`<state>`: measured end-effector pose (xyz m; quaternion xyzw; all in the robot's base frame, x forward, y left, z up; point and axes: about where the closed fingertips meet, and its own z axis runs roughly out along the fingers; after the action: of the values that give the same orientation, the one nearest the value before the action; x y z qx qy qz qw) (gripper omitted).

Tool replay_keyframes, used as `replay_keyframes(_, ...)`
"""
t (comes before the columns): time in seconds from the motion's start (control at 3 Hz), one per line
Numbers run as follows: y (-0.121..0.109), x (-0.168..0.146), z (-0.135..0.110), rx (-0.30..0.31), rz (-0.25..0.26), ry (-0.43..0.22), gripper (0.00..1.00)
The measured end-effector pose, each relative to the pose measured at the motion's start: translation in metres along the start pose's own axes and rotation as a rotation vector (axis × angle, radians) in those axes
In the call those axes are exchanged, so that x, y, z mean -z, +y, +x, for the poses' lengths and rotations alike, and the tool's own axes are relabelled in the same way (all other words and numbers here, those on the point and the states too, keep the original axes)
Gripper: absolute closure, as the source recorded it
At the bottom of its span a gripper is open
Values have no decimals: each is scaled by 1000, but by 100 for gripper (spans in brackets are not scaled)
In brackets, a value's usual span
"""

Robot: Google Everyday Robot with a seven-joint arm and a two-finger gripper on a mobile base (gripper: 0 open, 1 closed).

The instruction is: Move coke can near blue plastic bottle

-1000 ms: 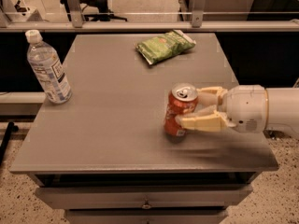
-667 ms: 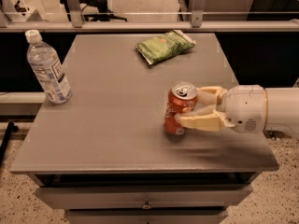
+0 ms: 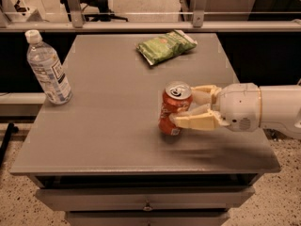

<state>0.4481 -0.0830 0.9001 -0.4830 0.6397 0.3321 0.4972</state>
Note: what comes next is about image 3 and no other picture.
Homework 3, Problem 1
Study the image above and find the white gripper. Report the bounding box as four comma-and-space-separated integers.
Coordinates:
169, 83, 261, 132

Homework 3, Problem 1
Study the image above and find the red coke can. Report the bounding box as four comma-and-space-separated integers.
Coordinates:
158, 81, 193, 136

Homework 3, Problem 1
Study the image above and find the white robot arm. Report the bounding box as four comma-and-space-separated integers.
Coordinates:
170, 83, 301, 139

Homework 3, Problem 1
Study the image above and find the clear plastic water bottle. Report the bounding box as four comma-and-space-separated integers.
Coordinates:
25, 30, 72, 105

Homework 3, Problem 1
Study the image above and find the green chip bag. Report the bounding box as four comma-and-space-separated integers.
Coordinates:
136, 30, 198, 66

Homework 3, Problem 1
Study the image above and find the grey cabinet top drawer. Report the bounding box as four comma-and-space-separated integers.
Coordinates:
36, 186, 255, 211

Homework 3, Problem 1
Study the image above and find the grey cabinet drawer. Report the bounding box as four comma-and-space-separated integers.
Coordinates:
36, 186, 255, 211
66, 211, 229, 226

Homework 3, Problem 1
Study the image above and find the round metal drawer knob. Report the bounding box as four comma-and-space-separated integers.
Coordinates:
142, 204, 153, 212

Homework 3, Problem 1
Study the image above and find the black office chair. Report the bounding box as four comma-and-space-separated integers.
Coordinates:
57, 0, 130, 23

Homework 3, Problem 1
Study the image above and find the black pole at left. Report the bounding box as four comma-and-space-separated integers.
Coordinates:
0, 123, 19, 166

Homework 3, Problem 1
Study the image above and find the metal railing frame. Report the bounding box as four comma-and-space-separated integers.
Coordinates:
1, 0, 301, 32

